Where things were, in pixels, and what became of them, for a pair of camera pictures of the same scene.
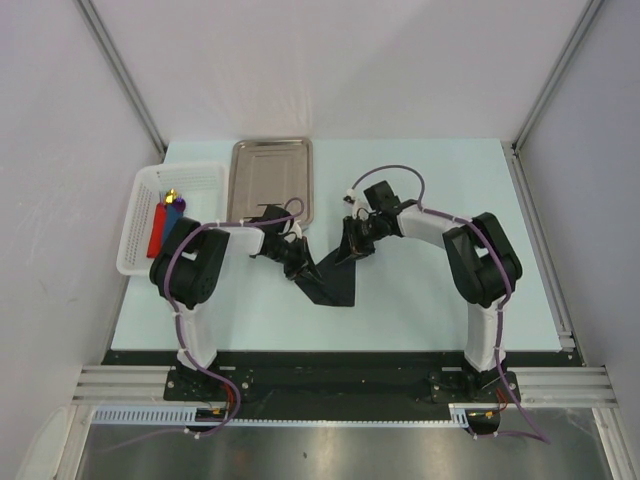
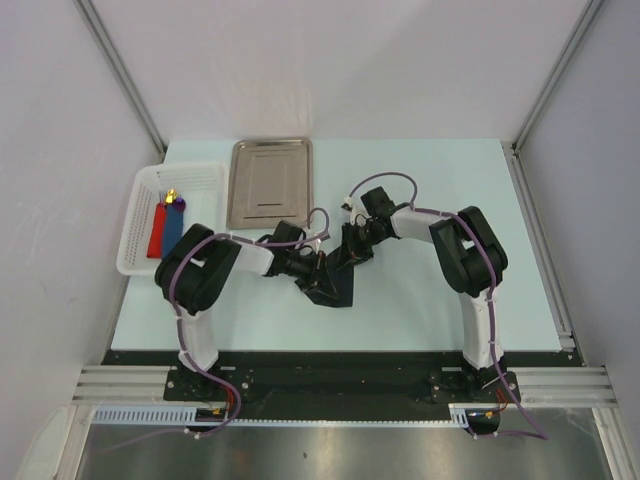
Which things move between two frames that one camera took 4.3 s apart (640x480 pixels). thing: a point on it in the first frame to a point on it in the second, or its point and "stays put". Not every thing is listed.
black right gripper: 347,250 stays put
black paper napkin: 339,283 stays put
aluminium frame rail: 124,386 stays put
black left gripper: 300,267 to 315,261
